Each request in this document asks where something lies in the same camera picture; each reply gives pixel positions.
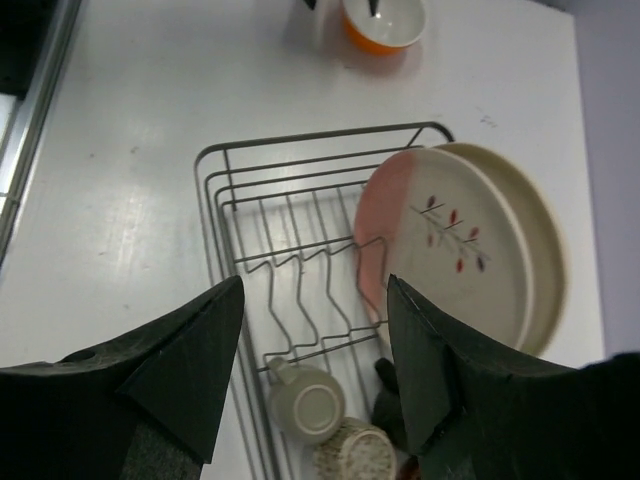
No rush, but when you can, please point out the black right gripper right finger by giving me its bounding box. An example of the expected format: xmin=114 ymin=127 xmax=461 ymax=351
xmin=387 ymin=277 xmax=639 ymax=479

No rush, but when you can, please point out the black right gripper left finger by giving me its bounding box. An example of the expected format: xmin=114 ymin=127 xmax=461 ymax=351
xmin=1 ymin=276 xmax=244 ymax=479

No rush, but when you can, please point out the orange and white bowl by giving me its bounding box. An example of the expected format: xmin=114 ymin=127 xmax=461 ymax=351
xmin=340 ymin=1 xmax=427 ymax=55

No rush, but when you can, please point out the dark brown mug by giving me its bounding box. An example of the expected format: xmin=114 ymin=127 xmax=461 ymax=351
xmin=371 ymin=358 xmax=409 ymax=453

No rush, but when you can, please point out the beige small bowl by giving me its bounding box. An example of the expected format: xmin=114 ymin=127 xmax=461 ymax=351
xmin=313 ymin=417 xmax=397 ymax=480

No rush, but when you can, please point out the grey-green ceramic cup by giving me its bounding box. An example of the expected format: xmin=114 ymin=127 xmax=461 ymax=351
xmin=268 ymin=357 xmax=346 ymax=445

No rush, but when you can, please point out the pink and cream plate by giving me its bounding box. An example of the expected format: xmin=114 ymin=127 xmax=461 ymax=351
xmin=352 ymin=147 xmax=536 ymax=354

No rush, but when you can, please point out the green and cream plate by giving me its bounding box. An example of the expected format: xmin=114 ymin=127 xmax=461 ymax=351
xmin=437 ymin=142 xmax=569 ymax=355

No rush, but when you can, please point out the dark wire dish rack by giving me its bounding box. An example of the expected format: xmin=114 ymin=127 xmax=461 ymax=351
xmin=194 ymin=121 xmax=453 ymax=479

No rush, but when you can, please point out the aluminium frame rail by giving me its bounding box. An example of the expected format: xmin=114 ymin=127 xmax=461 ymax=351
xmin=1 ymin=0 xmax=81 ymax=256

